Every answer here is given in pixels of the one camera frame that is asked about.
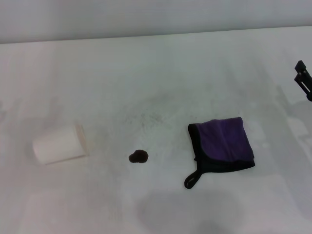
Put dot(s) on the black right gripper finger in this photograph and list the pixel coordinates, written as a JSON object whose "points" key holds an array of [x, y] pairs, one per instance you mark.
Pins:
{"points": [[300, 65]]}

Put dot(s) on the purple rag with black trim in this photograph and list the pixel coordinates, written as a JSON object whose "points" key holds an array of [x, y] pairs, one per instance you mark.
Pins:
{"points": [[223, 141]]}

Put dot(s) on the white paper cup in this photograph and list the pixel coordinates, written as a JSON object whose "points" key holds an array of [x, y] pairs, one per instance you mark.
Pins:
{"points": [[57, 146]]}

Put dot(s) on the black liquid stain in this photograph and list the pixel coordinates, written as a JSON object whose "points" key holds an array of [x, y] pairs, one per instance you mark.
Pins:
{"points": [[138, 156]]}

